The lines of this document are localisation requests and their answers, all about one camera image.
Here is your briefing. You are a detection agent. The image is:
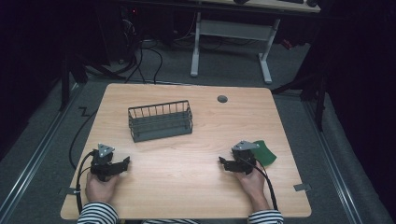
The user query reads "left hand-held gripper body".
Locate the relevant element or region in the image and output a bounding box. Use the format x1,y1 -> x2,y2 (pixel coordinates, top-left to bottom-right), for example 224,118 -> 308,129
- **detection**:
90,143 -> 119,182

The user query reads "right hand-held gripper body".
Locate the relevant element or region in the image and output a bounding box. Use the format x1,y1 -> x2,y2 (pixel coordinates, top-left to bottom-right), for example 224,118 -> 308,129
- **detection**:
231,140 -> 262,175

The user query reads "green pad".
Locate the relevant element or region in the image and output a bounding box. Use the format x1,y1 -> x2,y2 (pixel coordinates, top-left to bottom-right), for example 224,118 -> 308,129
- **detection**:
251,140 -> 277,167

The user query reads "person's left hand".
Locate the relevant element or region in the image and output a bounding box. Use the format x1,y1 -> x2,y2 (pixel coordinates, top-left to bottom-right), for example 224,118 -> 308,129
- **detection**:
85,170 -> 121,203

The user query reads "person's right hand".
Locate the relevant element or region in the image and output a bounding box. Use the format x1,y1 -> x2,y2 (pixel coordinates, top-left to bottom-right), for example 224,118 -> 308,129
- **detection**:
234,169 -> 271,210

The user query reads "grey tape piece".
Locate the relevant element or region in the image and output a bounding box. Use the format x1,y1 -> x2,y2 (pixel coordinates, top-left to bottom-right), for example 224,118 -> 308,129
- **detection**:
57,186 -> 80,196
293,183 -> 313,192

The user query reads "person's striped torso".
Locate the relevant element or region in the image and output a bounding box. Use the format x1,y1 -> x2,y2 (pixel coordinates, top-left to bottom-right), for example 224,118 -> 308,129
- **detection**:
140,218 -> 201,224

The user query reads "black metal stand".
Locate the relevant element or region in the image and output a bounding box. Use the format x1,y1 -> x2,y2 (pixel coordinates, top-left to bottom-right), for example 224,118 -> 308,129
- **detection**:
271,59 -> 329,133
58,50 -> 127,112

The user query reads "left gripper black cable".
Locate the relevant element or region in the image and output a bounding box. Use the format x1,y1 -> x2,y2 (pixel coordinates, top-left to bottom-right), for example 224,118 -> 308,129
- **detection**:
75,150 -> 95,216

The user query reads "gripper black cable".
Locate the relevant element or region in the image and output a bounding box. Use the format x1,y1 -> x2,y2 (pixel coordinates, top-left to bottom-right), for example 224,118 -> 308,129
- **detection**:
75,150 -> 95,216
252,160 -> 279,211

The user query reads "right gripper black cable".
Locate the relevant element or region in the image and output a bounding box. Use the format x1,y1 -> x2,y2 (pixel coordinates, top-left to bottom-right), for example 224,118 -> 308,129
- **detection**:
252,160 -> 279,211

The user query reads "black floor cable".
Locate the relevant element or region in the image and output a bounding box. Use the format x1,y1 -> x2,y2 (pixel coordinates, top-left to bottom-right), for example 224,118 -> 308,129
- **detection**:
68,108 -> 99,171

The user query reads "dark grey wire basket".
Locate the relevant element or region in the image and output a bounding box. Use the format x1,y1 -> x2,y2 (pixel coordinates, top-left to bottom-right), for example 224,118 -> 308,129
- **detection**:
127,99 -> 194,144

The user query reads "metal floor rail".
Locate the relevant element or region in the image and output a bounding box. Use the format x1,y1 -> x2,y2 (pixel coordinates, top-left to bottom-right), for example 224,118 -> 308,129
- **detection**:
0,83 -> 82,224
302,98 -> 364,224

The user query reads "bundle of black cables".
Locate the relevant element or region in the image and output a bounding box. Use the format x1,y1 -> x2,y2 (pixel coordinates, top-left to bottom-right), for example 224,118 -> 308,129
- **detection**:
118,18 -> 164,85

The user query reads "white frame desk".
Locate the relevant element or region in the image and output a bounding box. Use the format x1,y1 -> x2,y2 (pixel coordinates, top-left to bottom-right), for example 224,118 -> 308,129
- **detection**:
190,0 -> 321,85

